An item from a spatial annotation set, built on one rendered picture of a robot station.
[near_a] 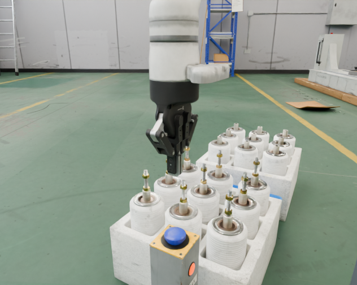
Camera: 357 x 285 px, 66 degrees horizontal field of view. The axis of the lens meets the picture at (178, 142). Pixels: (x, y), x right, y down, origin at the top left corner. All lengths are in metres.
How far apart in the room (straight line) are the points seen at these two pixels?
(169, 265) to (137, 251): 0.27
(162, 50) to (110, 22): 6.69
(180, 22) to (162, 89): 0.09
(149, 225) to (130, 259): 0.11
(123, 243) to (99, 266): 0.19
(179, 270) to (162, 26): 0.40
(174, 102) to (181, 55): 0.06
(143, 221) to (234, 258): 0.25
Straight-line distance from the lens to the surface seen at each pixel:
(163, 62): 0.39
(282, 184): 1.12
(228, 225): 0.68
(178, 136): 0.42
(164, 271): 0.56
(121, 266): 0.88
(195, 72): 0.36
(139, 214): 0.76
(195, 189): 0.83
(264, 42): 6.99
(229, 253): 0.68
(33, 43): 7.81
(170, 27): 0.39
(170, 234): 0.53
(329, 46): 5.04
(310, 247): 1.11
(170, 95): 0.39
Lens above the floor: 0.66
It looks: 20 degrees down
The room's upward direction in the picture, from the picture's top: straight up
